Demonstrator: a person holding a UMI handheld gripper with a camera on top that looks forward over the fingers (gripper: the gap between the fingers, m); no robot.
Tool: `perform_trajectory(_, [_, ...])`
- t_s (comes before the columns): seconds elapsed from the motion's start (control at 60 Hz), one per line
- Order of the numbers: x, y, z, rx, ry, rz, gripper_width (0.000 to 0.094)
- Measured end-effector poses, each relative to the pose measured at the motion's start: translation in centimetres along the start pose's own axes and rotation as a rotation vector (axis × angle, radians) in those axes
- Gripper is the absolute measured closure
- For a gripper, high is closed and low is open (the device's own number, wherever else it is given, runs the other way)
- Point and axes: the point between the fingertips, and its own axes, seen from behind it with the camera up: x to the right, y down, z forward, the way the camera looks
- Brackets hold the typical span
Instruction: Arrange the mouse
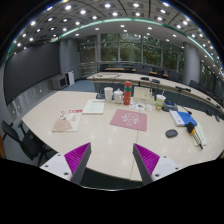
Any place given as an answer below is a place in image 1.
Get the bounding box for curved conference table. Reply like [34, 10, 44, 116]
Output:
[86, 71, 224, 113]

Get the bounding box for black office chair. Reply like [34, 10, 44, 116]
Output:
[1, 119, 56, 165]

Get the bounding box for white desk organizer box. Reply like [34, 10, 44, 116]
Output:
[132, 86, 155, 105]

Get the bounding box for red and white magazine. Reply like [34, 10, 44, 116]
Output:
[51, 108, 83, 133]

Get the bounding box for green printed cup with straw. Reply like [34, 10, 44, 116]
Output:
[155, 89, 167, 111]

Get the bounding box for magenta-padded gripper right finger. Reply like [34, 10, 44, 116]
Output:
[132, 143, 183, 186]

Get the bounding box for black desktop device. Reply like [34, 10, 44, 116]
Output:
[162, 101, 179, 113]

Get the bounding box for white flat panel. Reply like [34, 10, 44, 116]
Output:
[67, 70, 76, 86]

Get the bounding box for red thermos bottle green band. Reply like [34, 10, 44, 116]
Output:
[123, 80, 133, 106]

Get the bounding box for white lidded mug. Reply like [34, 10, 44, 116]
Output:
[113, 88, 124, 105]

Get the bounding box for black computer mouse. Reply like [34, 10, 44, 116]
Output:
[165, 128, 179, 139]

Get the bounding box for black microphone with yellow ring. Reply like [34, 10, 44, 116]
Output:
[185, 121, 204, 150]

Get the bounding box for pink printed mouse pad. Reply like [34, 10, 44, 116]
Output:
[109, 108, 148, 132]

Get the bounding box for dark office chairs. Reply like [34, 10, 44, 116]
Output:
[99, 63, 224, 98]

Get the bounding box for white printed paper sheet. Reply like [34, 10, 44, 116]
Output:
[81, 99, 106, 115]

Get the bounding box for stack of white paper cups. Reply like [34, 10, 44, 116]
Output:
[103, 86, 114, 103]

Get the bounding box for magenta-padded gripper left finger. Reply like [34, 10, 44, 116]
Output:
[39, 142, 92, 185]

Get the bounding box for white boxy appliance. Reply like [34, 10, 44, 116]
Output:
[49, 73, 69, 90]

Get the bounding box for blue and white book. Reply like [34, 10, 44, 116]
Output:
[168, 110, 198, 128]

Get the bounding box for ceiling lights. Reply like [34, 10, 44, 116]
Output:
[9, 0, 222, 63]

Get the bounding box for colourful sticker sheet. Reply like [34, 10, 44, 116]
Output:
[129, 101, 154, 113]

